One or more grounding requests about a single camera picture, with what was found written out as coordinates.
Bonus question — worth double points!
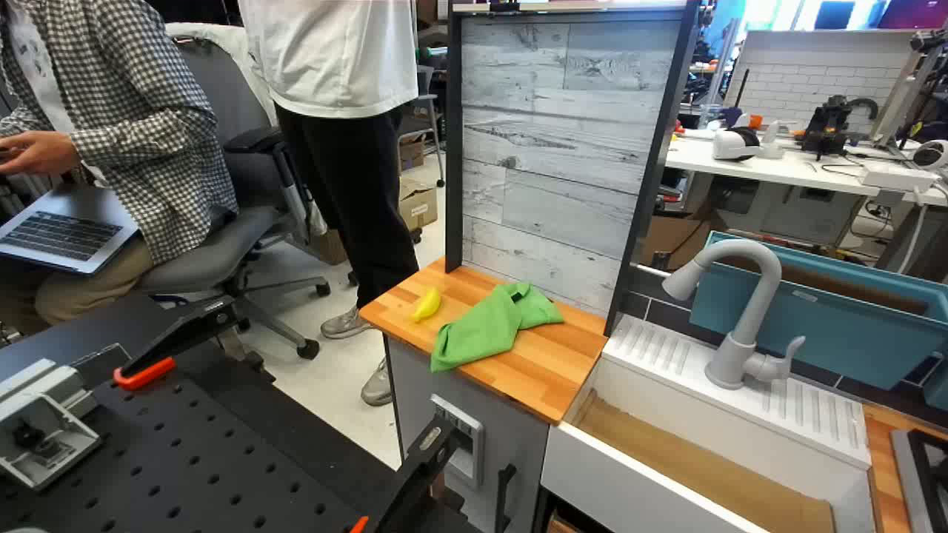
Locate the standing person in white shirt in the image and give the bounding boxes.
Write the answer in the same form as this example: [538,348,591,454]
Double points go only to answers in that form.
[233,0,422,410]

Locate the white lab desk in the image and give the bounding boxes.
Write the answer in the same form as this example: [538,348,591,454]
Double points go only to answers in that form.
[662,130,948,251]

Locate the white toy kitchen sink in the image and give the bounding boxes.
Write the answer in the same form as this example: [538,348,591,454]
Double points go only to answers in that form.
[538,311,876,533]

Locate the cardboard box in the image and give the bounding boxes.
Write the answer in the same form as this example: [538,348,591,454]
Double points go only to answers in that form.
[396,185,445,236]

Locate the silver laptop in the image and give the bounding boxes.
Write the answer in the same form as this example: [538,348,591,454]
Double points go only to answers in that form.
[0,185,142,278]

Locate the green cloth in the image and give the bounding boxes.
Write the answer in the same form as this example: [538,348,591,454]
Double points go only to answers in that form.
[425,282,569,376]

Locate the black clamp with orange handle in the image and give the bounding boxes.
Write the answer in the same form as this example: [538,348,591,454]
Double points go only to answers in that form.
[345,411,468,533]
[108,299,242,396]

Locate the yellow toy banana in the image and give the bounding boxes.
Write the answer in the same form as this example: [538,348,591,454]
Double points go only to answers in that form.
[408,284,446,325]

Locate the black burner stove hob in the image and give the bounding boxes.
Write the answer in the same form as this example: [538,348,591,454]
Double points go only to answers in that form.
[892,426,948,533]

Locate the black desktop device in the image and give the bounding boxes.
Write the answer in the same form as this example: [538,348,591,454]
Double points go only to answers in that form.
[797,91,882,157]

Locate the teal plastic bin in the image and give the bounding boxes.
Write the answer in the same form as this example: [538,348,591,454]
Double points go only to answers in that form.
[687,228,948,395]

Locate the grey office chair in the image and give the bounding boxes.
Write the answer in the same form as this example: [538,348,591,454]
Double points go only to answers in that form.
[136,22,335,364]

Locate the black cabinet door handle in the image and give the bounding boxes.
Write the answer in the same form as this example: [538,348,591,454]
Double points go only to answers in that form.
[493,459,520,533]

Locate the wooden top toy kitchen cabinet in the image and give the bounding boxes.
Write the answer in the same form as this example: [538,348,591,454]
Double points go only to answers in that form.
[354,257,607,533]

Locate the wooden top stove cabinet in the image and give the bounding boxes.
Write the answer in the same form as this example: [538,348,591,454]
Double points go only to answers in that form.
[862,396,948,533]

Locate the grey dispenser panel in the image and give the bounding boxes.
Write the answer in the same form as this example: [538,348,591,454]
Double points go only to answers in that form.
[425,390,489,496]

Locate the grey toy kitchen tap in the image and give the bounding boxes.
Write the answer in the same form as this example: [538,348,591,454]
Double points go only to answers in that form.
[659,236,807,395]

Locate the grey wood-look back panel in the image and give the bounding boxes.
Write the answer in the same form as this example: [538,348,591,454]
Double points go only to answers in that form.
[440,0,705,339]

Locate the grey metal mounting bracket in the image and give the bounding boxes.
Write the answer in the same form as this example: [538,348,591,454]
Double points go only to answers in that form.
[0,355,102,496]

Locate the seated person in checkered shirt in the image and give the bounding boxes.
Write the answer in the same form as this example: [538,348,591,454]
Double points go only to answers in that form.
[0,0,240,331]

